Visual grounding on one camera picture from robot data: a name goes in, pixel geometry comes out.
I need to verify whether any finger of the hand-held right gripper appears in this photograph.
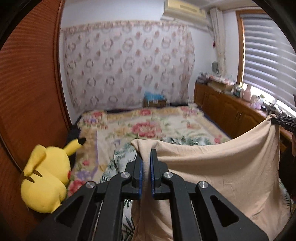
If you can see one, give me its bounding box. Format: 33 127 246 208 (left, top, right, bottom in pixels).
271 117 296 133

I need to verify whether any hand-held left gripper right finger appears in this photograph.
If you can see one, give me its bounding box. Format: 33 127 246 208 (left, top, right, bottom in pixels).
150 149 271 241

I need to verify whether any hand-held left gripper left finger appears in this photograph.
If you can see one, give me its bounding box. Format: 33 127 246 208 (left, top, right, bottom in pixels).
30 153 143 241

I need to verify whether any beige printed t-shirt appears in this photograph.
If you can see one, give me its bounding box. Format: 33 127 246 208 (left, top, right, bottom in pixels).
131 114 290 241

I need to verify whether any palm leaf print sheet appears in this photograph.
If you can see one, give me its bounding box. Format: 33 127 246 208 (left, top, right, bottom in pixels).
99 134 290 241

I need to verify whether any pale purple bag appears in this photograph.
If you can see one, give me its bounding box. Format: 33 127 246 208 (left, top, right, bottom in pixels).
251 95 263 109

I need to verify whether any floral blanket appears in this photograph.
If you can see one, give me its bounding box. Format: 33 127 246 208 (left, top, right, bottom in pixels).
67 105 234 200

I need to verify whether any wooden cabinet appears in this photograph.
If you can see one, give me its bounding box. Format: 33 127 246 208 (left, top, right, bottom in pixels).
194 82 296 153

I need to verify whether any striped window blind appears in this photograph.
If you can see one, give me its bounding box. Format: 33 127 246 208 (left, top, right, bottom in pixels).
240 13 296 105

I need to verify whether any cardboard box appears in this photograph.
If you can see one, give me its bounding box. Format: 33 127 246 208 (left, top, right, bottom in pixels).
209 79 234 93

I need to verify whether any blue tissue box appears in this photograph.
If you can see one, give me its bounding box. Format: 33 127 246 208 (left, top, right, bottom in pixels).
143 91 167 108

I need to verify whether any floral patterned cloth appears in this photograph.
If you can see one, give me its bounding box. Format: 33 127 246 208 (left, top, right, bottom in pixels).
196 73 235 84

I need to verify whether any yellow plush toy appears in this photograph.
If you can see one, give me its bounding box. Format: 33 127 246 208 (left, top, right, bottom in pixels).
20 138 86 214

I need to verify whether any tied beige curtain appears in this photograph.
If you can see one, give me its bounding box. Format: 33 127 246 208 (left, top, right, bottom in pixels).
209 7 228 75

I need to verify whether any sheer curtain with circles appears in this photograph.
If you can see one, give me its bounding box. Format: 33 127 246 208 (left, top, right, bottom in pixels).
60 20 196 114

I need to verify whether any wooden window frame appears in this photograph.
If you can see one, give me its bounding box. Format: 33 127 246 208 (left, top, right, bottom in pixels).
236 10 245 86

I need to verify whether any wall air conditioner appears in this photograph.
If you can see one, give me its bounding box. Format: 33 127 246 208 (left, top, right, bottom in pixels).
161 0 208 25

